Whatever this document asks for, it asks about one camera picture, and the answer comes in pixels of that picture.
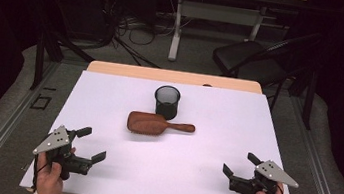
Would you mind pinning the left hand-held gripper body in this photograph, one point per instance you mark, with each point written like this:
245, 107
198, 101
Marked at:
53, 140

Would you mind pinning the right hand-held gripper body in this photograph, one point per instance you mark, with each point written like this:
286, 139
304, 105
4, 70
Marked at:
275, 174

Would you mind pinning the black mesh cup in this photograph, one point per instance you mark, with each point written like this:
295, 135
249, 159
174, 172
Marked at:
166, 104

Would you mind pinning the person's left hand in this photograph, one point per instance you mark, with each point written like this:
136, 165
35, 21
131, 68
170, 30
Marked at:
49, 180

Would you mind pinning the white board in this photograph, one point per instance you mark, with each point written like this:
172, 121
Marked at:
163, 170

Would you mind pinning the black metal stand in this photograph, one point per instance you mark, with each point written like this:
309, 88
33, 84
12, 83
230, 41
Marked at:
39, 59

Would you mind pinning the light wooden table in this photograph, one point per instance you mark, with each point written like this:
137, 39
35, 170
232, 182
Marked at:
162, 75

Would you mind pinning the black folding chair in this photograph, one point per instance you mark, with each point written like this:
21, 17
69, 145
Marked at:
242, 54

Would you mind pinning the white-legged desk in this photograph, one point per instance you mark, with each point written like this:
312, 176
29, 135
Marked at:
218, 13

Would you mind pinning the metal floor rail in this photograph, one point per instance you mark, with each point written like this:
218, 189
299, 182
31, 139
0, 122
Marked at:
317, 176
4, 128

